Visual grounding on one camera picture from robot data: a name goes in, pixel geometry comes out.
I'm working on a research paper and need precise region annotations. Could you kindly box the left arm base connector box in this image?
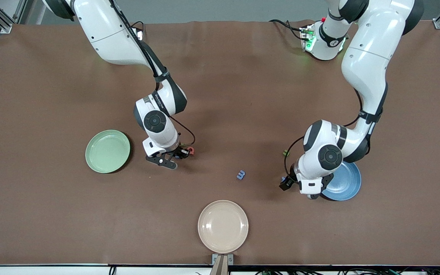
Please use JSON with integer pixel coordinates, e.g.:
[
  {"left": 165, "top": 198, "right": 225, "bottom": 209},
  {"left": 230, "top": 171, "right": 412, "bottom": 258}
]
[{"left": 300, "top": 25, "right": 316, "bottom": 52}]

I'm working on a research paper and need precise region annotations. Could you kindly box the blue plate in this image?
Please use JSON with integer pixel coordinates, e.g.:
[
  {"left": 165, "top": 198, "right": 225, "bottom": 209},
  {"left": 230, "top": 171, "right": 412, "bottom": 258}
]
[{"left": 321, "top": 160, "right": 362, "bottom": 201}]

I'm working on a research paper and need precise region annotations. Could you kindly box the green plate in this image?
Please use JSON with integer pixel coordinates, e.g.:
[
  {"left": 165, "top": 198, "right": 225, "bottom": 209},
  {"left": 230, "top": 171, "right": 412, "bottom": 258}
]
[{"left": 85, "top": 129, "right": 131, "bottom": 174}]

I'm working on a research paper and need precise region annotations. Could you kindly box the brown table cover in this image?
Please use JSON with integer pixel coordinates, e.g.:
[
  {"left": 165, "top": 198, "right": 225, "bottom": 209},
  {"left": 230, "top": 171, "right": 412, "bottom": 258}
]
[{"left": 0, "top": 20, "right": 440, "bottom": 267}]

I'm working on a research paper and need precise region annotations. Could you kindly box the beige plate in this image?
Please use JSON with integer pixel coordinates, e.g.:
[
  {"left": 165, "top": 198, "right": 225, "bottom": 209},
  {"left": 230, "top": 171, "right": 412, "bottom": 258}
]
[{"left": 197, "top": 200, "right": 249, "bottom": 254}]

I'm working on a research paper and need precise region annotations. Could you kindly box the black cable bundle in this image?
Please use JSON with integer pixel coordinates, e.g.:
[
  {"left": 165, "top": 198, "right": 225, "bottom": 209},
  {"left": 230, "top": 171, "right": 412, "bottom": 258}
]
[{"left": 256, "top": 267, "right": 440, "bottom": 275}]

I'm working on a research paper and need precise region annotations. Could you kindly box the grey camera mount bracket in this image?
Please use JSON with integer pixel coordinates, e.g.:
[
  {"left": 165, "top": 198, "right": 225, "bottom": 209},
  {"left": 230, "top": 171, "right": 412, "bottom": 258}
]
[{"left": 209, "top": 254, "right": 234, "bottom": 275}]

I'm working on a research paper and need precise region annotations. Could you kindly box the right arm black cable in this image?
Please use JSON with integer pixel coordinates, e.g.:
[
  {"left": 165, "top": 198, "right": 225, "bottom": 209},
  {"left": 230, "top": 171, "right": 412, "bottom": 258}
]
[{"left": 109, "top": 0, "right": 196, "bottom": 149}]

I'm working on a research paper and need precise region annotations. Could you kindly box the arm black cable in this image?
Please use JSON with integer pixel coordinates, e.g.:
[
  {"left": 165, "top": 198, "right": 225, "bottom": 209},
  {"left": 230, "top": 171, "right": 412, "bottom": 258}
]
[
  {"left": 109, "top": 0, "right": 196, "bottom": 149},
  {"left": 284, "top": 84, "right": 389, "bottom": 181}
]

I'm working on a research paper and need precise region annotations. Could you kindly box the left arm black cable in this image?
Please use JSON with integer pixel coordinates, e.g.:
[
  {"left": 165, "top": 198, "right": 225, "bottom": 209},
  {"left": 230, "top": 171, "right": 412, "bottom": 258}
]
[{"left": 284, "top": 84, "right": 389, "bottom": 181}]

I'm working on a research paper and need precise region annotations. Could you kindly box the left arm base cable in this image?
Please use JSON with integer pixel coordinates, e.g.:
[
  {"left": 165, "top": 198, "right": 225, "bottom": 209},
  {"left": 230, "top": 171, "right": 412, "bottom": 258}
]
[{"left": 269, "top": 19, "right": 305, "bottom": 40}]

